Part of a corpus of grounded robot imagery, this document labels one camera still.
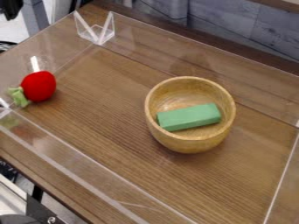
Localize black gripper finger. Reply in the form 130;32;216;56
0;0;24;20

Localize red plush strawberry fruit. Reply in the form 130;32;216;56
8;71;56;108

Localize light wooden bowl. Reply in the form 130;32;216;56
144;76;236;154

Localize green rectangular block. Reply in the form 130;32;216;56
156;103;222;131

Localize black table leg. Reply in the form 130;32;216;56
32;185;43;202

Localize grey post top left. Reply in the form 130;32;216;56
23;0;49;36

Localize clear acrylic corner bracket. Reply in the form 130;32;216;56
74;11;116;46

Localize clear acrylic enclosure wall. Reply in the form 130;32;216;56
0;16;299;224

